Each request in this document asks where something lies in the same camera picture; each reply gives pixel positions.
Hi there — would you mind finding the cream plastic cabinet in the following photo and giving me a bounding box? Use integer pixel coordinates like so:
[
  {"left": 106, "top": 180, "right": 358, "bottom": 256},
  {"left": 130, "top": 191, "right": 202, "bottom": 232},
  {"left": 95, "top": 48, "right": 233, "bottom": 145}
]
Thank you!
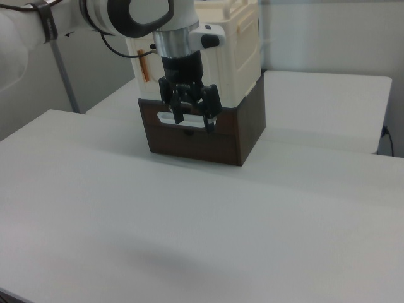
[{"left": 126, "top": 0, "right": 262, "bottom": 107}]

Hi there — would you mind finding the black strap on arm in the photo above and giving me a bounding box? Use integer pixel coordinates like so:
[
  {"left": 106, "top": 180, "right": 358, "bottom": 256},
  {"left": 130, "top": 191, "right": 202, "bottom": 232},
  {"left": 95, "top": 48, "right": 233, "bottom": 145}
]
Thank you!
[{"left": 30, "top": 0, "right": 60, "bottom": 44}]

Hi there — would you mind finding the white drawer handle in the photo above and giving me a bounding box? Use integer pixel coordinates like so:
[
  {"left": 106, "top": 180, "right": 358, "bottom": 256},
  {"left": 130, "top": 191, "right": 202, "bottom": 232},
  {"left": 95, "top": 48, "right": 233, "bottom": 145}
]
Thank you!
[{"left": 157, "top": 110, "right": 217, "bottom": 128}]

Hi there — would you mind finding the grey metal pole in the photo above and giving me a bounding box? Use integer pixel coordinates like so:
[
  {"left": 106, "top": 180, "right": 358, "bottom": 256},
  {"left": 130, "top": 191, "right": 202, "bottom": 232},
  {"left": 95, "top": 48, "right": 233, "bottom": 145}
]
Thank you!
[{"left": 49, "top": 40, "right": 80, "bottom": 114}]

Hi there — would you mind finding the black wall cable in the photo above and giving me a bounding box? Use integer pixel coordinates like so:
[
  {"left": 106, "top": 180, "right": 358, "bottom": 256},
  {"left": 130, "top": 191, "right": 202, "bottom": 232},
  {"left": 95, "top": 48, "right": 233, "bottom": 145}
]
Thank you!
[{"left": 381, "top": 124, "right": 395, "bottom": 157}]

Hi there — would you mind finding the dark brown wooden drawer box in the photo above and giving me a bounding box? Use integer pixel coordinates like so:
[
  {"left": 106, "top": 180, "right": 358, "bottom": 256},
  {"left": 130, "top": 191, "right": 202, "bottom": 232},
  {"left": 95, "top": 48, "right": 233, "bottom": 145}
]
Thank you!
[{"left": 137, "top": 74, "right": 266, "bottom": 167}]

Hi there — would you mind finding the orange door handle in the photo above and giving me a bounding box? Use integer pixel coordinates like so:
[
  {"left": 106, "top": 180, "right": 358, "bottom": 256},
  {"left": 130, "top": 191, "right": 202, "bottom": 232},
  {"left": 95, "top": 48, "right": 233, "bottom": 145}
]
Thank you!
[{"left": 137, "top": 48, "right": 150, "bottom": 83}]

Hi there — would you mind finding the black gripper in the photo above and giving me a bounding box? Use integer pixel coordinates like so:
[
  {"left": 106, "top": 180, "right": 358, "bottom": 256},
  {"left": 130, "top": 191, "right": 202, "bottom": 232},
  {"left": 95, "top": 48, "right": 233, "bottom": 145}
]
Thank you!
[{"left": 158, "top": 50, "right": 222, "bottom": 133}]

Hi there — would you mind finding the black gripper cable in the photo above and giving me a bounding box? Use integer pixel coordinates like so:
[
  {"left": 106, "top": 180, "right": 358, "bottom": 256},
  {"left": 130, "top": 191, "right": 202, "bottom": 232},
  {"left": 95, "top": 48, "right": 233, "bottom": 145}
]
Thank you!
[{"left": 100, "top": 31, "right": 157, "bottom": 59}]

